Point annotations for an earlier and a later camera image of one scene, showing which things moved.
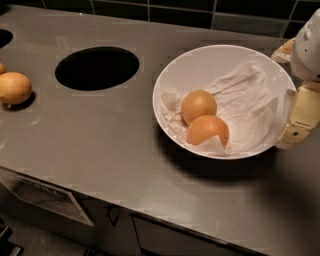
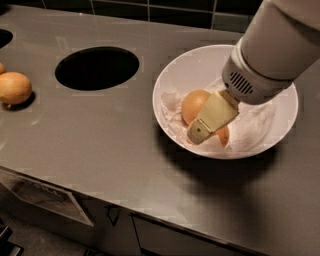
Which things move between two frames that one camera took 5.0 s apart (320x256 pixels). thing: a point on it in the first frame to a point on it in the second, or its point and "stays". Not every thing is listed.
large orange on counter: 15,88 stays
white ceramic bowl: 221,101 stays
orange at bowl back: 198,103 stays
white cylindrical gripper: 307,53 to 250,81
